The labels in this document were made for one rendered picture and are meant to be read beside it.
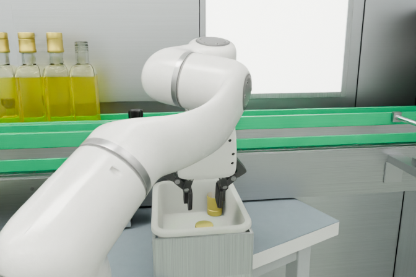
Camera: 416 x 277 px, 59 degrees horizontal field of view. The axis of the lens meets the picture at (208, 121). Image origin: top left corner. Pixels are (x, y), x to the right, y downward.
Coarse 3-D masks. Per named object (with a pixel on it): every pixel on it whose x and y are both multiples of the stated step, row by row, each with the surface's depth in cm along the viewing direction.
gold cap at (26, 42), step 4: (20, 32) 79; (24, 32) 79; (28, 32) 80; (32, 32) 81; (20, 36) 80; (24, 36) 80; (28, 36) 80; (32, 36) 81; (20, 40) 80; (24, 40) 80; (28, 40) 80; (32, 40) 81; (20, 44) 80; (24, 44) 80; (28, 44) 80; (32, 44) 81; (20, 48) 80; (24, 48) 80; (28, 48) 80; (32, 48) 81; (20, 52) 80; (24, 52) 80; (28, 52) 80; (32, 52) 81; (36, 52) 82
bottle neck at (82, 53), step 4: (76, 44) 82; (80, 44) 82; (84, 44) 82; (76, 48) 82; (80, 48) 82; (84, 48) 82; (88, 48) 83; (76, 52) 82; (80, 52) 82; (84, 52) 82; (88, 52) 83; (76, 56) 82; (80, 56) 82; (84, 56) 82; (88, 56) 83; (76, 60) 83; (80, 60) 82; (84, 60) 83; (88, 60) 83
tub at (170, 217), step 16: (160, 192) 79; (176, 192) 81; (208, 192) 82; (160, 208) 77; (176, 208) 81; (224, 208) 82; (240, 208) 68; (160, 224) 70; (176, 224) 76; (192, 224) 76; (224, 224) 76; (240, 224) 62
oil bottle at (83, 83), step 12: (72, 72) 81; (84, 72) 82; (96, 72) 85; (72, 84) 82; (84, 84) 82; (96, 84) 85; (72, 96) 82; (84, 96) 83; (96, 96) 84; (72, 108) 83; (84, 108) 83; (96, 108) 84; (72, 120) 84; (84, 120) 84; (96, 120) 85
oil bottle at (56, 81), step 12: (48, 72) 81; (60, 72) 82; (48, 84) 82; (60, 84) 82; (48, 96) 82; (60, 96) 83; (48, 108) 83; (60, 108) 83; (48, 120) 84; (60, 120) 84
